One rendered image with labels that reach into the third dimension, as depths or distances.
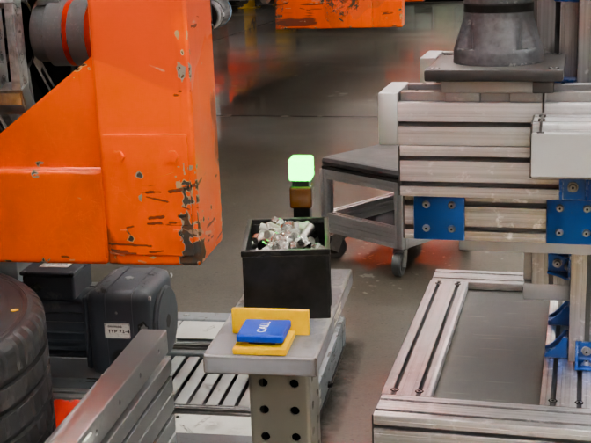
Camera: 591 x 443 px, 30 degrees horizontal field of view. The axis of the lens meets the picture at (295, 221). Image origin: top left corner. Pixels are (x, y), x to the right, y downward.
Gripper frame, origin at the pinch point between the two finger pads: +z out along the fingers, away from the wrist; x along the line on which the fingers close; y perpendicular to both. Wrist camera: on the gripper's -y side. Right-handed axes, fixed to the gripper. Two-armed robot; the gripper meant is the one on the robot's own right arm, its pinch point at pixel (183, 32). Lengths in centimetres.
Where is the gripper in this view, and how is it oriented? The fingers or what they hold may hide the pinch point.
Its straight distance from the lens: 253.2
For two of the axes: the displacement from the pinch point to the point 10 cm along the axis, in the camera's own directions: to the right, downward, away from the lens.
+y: -0.4, -9.7, -2.6
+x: 9.9, 0.0, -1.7
